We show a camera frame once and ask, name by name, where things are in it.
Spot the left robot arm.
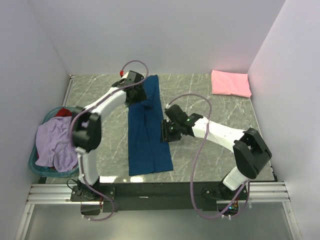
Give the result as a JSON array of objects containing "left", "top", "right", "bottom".
[{"left": 69, "top": 83, "right": 147, "bottom": 201}]

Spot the right aluminium rail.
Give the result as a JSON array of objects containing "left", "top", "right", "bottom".
[{"left": 212, "top": 182, "right": 303, "bottom": 240}]

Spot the blue t shirt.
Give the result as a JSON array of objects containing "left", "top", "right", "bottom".
[{"left": 128, "top": 75, "right": 174, "bottom": 176}]

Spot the teal laundry basket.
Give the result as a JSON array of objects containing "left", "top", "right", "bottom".
[{"left": 28, "top": 106, "right": 82, "bottom": 178}]

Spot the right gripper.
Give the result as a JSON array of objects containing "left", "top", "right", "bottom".
[{"left": 160, "top": 119, "right": 182, "bottom": 144}]

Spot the black base beam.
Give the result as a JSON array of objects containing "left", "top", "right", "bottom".
[{"left": 70, "top": 181, "right": 248, "bottom": 216}]

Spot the folded pink t shirt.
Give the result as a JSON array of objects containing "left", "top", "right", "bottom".
[{"left": 211, "top": 70, "right": 252, "bottom": 98}]

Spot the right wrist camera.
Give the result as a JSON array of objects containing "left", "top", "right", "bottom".
[{"left": 164, "top": 104, "right": 188, "bottom": 123}]

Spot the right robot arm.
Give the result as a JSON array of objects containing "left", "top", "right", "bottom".
[{"left": 161, "top": 113, "right": 272, "bottom": 200}]

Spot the red t shirt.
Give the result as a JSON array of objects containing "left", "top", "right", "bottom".
[{"left": 55, "top": 107, "right": 73, "bottom": 117}]

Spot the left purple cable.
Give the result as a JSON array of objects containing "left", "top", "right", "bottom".
[{"left": 68, "top": 59, "right": 150, "bottom": 223}]

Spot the lavender t shirt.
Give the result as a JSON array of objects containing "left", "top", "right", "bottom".
[{"left": 35, "top": 116, "right": 78, "bottom": 173}]

